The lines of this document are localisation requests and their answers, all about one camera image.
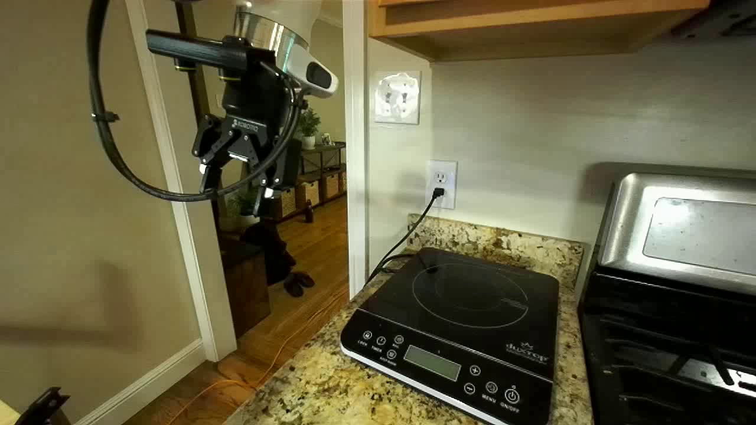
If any black power cord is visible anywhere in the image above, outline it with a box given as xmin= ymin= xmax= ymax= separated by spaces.
xmin=363 ymin=185 xmax=449 ymax=285

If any black induction cooktop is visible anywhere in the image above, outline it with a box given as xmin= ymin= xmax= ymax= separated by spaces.
xmin=337 ymin=245 xmax=562 ymax=425

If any black clamp object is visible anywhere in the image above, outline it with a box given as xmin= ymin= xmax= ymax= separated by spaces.
xmin=13 ymin=385 xmax=71 ymax=425

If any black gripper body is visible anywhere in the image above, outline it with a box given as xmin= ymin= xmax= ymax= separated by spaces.
xmin=219 ymin=43 xmax=307 ymax=149

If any white wall outlet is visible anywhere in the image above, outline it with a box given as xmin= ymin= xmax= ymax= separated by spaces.
xmin=422 ymin=159 xmax=460 ymax=211

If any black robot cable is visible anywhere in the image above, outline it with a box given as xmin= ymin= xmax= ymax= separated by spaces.
xmin=84 ymin=0 xmax=307 ymax=202

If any pair of dark shoes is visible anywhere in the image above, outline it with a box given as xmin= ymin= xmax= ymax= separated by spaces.
xmin=280 ymin=270 xmax=317 ymax=300

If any wooden wall cabinet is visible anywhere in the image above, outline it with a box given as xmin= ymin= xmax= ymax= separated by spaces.
xmin=363 ymin=0 xmax=715 ymax=63

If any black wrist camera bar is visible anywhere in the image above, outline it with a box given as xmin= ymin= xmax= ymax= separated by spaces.
xmin=143 ymin=29 xmax=239 ymax=78

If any white double light switch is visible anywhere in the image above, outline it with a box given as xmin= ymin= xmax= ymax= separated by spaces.
xmin=371 ymin=69 xmax=422 ymax=128

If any brown wooden stool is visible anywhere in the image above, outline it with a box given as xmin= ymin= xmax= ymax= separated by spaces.
xmin=219 ymin=233 xmax=274 ymax=337

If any stainless gas stove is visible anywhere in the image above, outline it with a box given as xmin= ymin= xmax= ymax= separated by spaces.
xmin=575 ymin=163 xmax=756 ymax=425

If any dark storage shelf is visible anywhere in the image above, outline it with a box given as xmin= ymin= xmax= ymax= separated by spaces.
xmin=269 ymin=139 xmax=350 ymax=225

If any green potted plant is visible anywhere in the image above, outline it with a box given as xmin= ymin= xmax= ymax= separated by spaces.
xmin=292 ymin=104 xmax=324 ymax=150

